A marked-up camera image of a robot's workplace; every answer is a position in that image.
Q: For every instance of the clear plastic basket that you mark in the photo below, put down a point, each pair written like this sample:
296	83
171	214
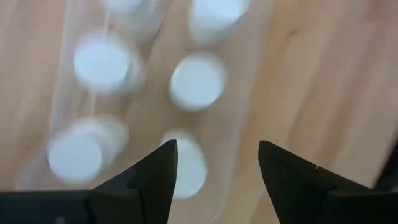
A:
149	102

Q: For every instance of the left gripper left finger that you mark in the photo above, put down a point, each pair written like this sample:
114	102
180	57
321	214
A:
140	196

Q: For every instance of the white pill bottle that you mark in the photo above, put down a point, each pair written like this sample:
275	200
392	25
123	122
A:
74	154
102	63
197	82
127	6
189	171
217	15

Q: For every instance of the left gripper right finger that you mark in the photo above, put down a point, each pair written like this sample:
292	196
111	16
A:
295	186

